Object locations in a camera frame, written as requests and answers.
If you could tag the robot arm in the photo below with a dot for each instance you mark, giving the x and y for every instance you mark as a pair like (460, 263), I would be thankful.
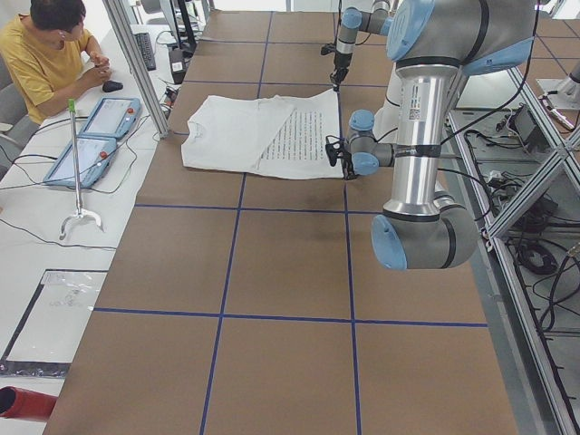
(435, 46)
(352, 22)

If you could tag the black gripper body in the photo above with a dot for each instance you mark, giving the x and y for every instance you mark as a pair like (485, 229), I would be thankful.
(340, 60)
(347, 163)

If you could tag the upper blue teach pendant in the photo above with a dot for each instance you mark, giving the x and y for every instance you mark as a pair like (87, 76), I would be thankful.
(112, 117)

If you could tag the red cylinder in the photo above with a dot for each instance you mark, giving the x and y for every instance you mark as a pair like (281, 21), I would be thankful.
(26, 405)

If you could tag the person in yellow shirt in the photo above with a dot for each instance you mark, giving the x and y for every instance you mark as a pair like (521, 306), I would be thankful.
(51, 57)

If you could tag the black keyboard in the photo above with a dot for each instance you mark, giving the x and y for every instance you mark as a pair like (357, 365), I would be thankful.
(145, 47)

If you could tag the aluminium frame post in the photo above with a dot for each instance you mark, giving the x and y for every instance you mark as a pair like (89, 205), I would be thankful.
(122, 28)

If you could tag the black computer mouse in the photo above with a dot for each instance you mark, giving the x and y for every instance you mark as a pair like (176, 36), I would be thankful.
(112, 86)

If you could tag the white long-sleeve printed shirt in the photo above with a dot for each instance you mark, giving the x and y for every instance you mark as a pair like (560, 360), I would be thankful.
(282, 137)

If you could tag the blue teach pendant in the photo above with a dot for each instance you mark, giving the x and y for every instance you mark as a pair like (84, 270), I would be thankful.
(94, 155)
(112, 117)

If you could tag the reacher grabber stick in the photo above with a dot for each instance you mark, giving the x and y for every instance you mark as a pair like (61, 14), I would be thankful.
(80, 212)

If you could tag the lower blue teach pendant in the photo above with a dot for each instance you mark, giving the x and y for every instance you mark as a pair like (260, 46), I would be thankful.
(94, 155)

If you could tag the white camera mast with base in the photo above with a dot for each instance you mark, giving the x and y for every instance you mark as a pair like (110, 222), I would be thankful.
(386, 119)

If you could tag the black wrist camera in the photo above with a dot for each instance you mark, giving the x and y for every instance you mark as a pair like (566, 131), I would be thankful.
(335, 149)

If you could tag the clear plastic bag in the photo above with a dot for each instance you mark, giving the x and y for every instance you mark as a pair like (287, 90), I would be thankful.
(47, 336)

